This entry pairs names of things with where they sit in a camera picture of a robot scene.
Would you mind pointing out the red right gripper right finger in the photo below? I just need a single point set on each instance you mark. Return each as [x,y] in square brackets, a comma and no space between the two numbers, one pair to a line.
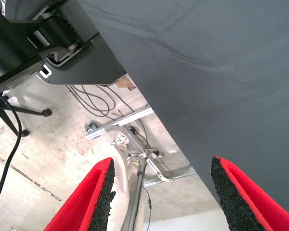
[243,207]

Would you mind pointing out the short aluminium profile rail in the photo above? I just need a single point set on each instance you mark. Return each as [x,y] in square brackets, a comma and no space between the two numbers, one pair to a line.
[159,181]

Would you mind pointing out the metal corner bracket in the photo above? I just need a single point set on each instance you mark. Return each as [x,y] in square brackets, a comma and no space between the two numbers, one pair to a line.
[91,127]

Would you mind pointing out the long black stand leg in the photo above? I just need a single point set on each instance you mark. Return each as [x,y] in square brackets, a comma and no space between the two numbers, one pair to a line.
[26,110]

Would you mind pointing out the short black stand leg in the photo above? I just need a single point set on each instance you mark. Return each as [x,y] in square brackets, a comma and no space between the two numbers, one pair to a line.
[25,132]

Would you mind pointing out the white bent metal tube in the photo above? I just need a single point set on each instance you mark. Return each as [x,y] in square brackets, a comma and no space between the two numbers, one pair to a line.
[162,175]

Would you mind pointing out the long aluminium profile rail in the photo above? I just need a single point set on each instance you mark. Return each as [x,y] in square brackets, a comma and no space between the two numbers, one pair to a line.
[125,120]

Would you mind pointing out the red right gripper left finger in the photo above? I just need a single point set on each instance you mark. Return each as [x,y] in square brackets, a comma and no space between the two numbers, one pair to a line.
[84,204]

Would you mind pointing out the grey metal stand pole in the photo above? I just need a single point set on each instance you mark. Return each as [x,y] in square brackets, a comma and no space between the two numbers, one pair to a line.
[135,204]

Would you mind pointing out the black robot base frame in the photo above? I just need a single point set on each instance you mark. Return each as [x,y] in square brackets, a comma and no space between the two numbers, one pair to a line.
[91,69]

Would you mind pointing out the dark grey table cloth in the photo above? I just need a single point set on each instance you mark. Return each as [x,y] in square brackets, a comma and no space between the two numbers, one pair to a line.
[207,72]

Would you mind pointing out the aluminium frame stand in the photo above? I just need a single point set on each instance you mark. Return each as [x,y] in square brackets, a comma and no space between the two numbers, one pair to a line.
[121,168]

